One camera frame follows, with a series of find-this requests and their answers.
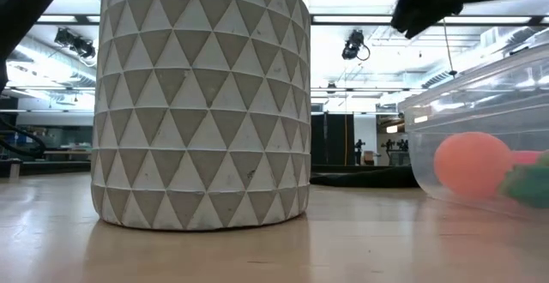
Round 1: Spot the black ceiling spotlight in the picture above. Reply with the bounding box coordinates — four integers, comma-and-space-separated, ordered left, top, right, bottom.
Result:
53, 27, 97, 60
341, 28, 371, 62

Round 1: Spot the black partition panel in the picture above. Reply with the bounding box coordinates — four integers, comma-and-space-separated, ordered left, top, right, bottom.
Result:
311, 113, 356, 166

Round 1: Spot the green plush object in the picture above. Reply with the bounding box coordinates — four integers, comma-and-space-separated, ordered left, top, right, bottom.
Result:
498, 148, 549, 210

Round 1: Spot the white grey triangle-pattern planter pot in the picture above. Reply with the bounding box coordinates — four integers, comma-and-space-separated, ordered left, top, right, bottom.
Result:
90, 0, 312, 232

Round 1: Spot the black camera tripod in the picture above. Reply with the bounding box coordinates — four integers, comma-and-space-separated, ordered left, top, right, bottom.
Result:
353, 138, 366, 166

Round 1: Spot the clear plastic tupperware container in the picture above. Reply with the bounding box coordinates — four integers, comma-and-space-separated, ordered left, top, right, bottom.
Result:
397, 42, 549, 222

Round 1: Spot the pale peach toy fruit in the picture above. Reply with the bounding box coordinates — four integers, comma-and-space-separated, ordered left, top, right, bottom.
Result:
433, 131, 515, 201

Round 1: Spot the thick black cable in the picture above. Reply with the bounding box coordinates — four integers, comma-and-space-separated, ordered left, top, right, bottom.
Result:
0, 114, 47, 159

